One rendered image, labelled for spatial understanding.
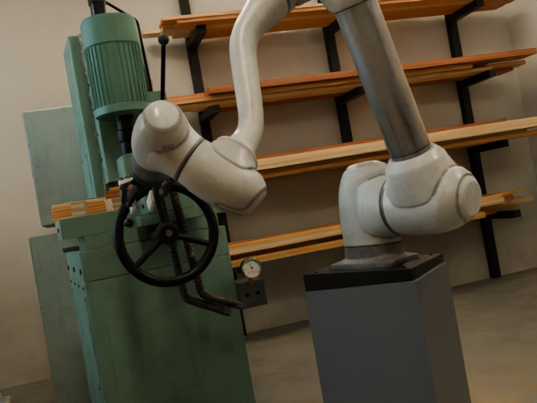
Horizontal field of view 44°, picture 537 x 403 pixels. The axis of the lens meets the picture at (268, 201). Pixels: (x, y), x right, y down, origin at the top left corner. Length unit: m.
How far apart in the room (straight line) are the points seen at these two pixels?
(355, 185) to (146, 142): 0.65
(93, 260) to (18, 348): 2.58
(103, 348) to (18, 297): 2.51
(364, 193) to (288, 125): 3.04
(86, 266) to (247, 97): 0.79
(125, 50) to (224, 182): 0.95
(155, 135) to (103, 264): 0.78
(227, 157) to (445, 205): 0.55
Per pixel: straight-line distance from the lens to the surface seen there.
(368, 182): 1.73
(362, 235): 1.75
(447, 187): 1.59
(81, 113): 2.38
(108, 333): 2.01
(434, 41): 5.34
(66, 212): 2.14
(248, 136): 1.38
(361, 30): 1.56
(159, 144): 1.29
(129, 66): 2.16
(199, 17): 4.22
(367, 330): 1.71
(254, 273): 2.03
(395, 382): 1.73
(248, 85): 1.45
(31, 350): 4.53
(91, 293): 1.99
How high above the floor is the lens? 0.84
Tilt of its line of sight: level
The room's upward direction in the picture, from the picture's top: 10 degrees counter-clockwise
